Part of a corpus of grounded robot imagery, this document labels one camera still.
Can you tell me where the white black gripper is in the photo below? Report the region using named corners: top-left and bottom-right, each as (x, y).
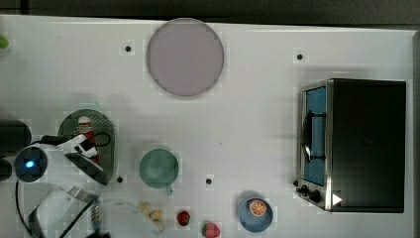
top-left (63, 134), bottom-right (97, 158)

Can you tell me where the red ketchup bottle toy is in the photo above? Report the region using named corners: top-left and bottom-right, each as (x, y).
top-left (78, 116), bottom-right (99, 164)

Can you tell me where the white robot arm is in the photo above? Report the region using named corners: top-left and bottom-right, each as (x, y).
top-left (14, 134), bottom-right (108, 238)

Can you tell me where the green oval strainer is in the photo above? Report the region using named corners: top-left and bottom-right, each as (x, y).
top-left (57, 109), bottom-right (116, 182)

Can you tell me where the black cylinder upper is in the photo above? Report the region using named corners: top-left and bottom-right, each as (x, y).
top-left (0, 119), bottom-right (32, 158)

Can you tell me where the black cylinder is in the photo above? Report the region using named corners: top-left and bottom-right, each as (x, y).
top-left (0, 119), bottom-right (32, 158)
top-left (0, 158), bottom-right (13, 181)

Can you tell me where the black cylinder lower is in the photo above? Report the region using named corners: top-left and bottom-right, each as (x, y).
top-left (0, 158), bottom-right (13, 181)

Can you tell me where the green cup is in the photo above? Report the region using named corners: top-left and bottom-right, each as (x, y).
top-left (139, 149), bottom-right (179, 195)

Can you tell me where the beige garlic toy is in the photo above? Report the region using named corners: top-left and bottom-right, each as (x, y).
top-left (139, 201), bottom-right (165, 232)

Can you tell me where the small red strawberry toy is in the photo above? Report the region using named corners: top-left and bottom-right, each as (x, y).
top-left (176, 210), bottom-right (190, 226)

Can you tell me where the green object at edge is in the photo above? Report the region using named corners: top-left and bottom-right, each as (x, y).
top-left (0, 36), bottom-right (10, 49)

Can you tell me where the grey round plate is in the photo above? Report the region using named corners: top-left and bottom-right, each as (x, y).
top-left (147, 18), bottom-right (224, 96)

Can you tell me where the large red strawberry toy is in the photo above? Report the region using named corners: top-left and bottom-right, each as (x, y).
top-left (201, 222), bottom-right (221, 238)

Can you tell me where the orange slice toy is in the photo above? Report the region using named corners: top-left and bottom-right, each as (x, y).
top-left (249, 199), bottom-right (266, 217)

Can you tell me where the blue bowl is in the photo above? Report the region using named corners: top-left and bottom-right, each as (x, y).
top-left (238, 197), bottom-right (273, 233)

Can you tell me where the black toaster oven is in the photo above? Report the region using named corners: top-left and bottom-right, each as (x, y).
top-left (294, 78), bottom-right (406, 213)

